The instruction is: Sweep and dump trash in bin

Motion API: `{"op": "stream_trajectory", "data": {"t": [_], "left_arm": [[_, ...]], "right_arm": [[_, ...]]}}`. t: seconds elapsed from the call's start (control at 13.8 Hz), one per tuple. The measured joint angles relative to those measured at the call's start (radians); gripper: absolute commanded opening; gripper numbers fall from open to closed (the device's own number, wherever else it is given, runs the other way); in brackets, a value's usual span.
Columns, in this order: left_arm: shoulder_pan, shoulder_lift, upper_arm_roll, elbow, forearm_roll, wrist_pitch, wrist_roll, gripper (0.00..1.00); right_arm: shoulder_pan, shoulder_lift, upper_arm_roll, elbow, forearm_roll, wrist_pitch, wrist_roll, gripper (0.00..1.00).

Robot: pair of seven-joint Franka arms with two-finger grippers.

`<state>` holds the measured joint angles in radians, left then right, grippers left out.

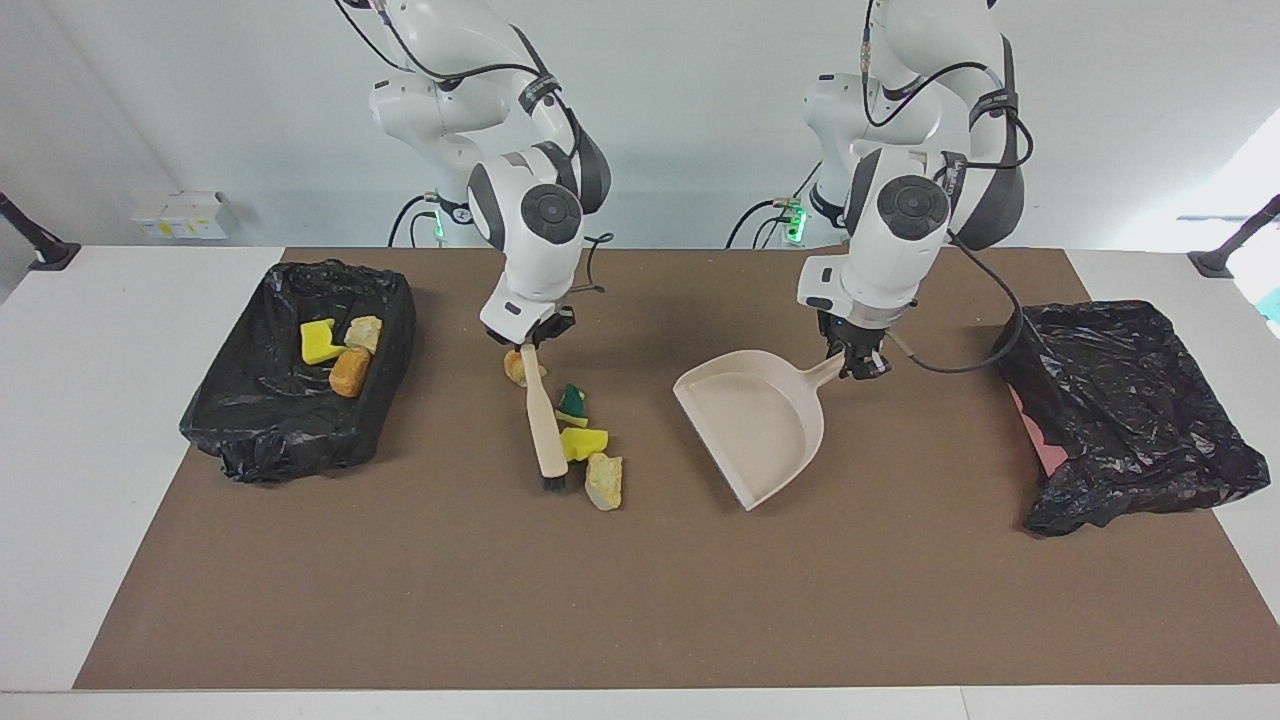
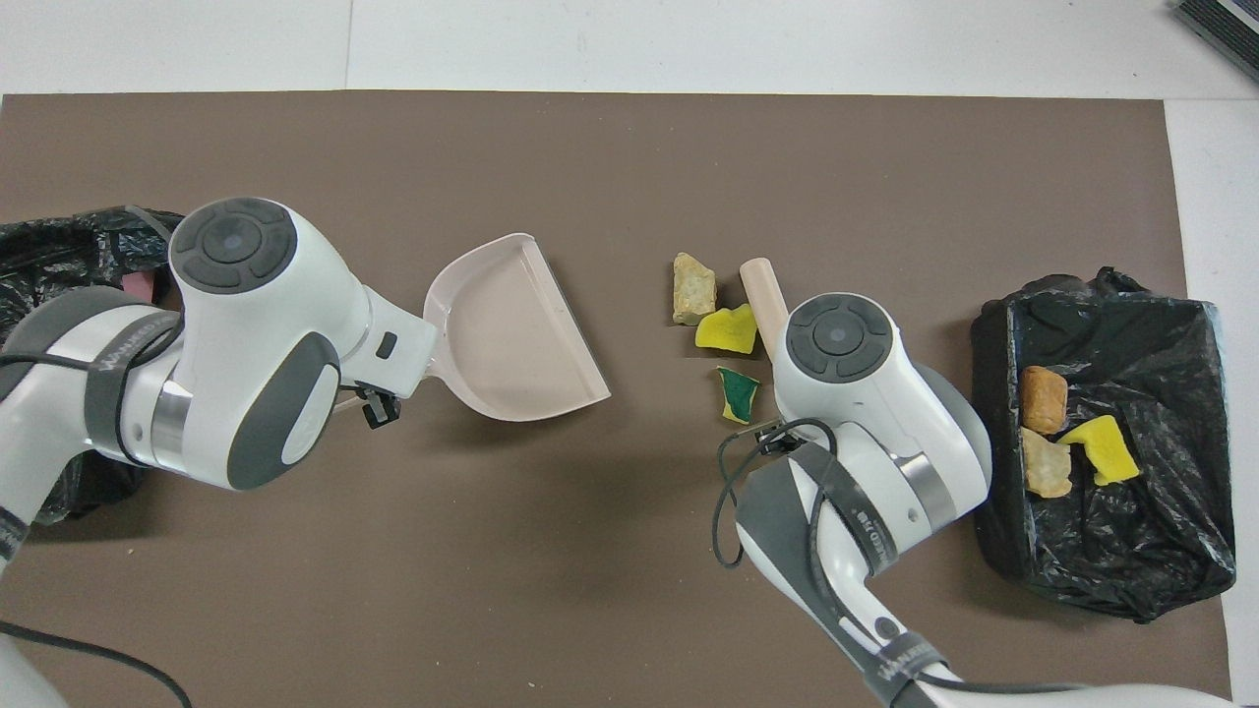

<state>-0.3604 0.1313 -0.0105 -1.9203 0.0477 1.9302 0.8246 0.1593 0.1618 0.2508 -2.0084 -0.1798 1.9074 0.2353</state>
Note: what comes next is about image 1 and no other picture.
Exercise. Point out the pale bread piece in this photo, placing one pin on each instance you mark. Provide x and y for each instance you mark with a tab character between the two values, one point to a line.
604	482

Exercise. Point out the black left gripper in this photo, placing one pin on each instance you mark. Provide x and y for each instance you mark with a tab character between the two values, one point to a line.
852	338

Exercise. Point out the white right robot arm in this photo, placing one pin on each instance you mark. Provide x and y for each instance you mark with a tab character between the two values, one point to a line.
530	260

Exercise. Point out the small green yellow sponge piece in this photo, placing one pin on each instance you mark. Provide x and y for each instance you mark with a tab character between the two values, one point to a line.
572	402

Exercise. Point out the plain yellow sponge piece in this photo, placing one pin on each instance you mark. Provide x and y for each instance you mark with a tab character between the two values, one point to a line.
585	443

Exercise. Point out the orange striped croissant piece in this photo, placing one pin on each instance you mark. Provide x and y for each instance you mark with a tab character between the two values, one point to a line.
514	368

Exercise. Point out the teal object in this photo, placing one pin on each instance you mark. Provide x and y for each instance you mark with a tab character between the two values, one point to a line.
1272	305

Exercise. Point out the beige hand brush black bristles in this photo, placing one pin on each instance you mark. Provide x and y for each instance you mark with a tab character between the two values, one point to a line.
545	430

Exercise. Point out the torn orange crust bread piece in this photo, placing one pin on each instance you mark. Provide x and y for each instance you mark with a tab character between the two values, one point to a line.
364	333

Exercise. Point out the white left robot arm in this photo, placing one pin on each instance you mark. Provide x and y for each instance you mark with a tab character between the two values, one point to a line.
900	250

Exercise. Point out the brown table mat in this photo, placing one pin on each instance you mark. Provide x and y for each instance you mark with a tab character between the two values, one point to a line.
640	600

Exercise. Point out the white wall socket boxes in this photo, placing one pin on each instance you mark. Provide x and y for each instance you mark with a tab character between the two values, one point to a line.
180	215

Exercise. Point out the brown oval bread roll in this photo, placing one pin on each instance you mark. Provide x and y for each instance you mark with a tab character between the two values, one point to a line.
350	372

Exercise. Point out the beige plastic dustpan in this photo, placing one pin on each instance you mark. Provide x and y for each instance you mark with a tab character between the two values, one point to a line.
750	420

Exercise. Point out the large green yellow sponge piece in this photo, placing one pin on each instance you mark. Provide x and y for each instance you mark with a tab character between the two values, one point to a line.
320	342

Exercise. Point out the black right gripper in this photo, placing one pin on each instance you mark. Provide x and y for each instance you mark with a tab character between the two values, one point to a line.
548	328

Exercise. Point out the black bag lined pink bin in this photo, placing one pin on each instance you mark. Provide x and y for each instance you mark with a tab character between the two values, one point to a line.
1120	400

